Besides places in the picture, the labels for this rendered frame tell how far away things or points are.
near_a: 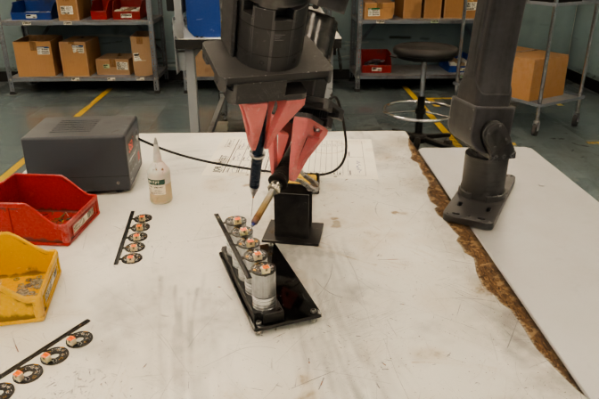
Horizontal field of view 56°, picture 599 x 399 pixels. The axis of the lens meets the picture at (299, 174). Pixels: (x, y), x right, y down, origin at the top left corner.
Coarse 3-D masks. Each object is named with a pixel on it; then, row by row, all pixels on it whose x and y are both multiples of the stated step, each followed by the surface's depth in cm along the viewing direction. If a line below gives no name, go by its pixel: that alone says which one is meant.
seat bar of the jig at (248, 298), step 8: (224, 248) 68; (224, 256) 67; (232, 264) 65; (232, 272) 64; (240, 280) 61; (240, 288) 61; (248, 296) 59; (248, 304) 58; (256, 312) 56; (264, 312) 56; (272, 312) 56; (280, 312) 56; (256, 320) 56; (264, 320) 56; (272, 320) 56
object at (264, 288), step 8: (256, 280) 55; (264, 280) 55; (272, 280) 55; (256, 288) 56; (264, 288) 55; (272, 288) 56; (256, 296) 56; (264, 296) 56; (272, 296) 56; (256, 304) 56; (264, 304) 56; (272, 304) 56
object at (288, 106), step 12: (240, 84) 46; (252, 84) 46; (264, 84) 47; (276, 84) 47; (288, 84) 50; (300, 84) 50; (228, 96) 47; (240, 96) 47; (252, 96) 47; (264, 96) 48; (276, 96) 48; (288, 96) 49; (300, 96) 49; (288, 108) 50; (300, 108) 50; (276, 120) 51; (288, 120) 52; (276, 132) 53; (264, 144) 55
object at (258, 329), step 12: (276, 252) 69; (276, 264) 66; (288, 264) 66; (228, 276) 65; (276, 276) 64; (288, 276) 64; (276, 288) 62; (288, 288) 62; (300, 288) 62; (240, 300) 60; (288, 300) 60; (300, 300) 60; (312, 300) 60; (288, 312) 58; (300, 312) 58; (252, 324) 56; (264, 324) 56; (276, 324) 56; (288, 324) 56
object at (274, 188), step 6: (276, 180) 67; (270, 186) 67; (276, 186) 67; (282, 186) 68; (270, 192) 66; (276, 192) 67; (270, 198) 66; (264, 204) 65; (258, 210) 65; (264, 210) 65; (258, 216) 64
